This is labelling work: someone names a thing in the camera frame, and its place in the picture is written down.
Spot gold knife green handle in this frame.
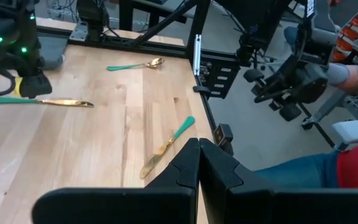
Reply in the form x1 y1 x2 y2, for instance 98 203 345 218
0 96 95 109
139 115 196 180

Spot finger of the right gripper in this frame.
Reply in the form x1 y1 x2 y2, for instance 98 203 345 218
18 73 53 100

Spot person's leg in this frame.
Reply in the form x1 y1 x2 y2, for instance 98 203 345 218
252 151 343 190

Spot yellow tag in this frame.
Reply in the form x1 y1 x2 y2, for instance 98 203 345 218
11 76 24 98

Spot black office chair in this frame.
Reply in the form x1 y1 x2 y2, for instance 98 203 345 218
237 0 338 123

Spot gold spoon green handle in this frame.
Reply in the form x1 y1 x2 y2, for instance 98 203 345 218
106 57 166 72

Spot orange bin shelf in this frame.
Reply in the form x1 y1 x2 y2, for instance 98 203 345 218
332 0 358 63

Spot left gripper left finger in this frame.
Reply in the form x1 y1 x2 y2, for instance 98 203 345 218
31 138 201 224

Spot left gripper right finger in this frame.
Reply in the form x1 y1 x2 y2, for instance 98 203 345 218
199 138 358 224

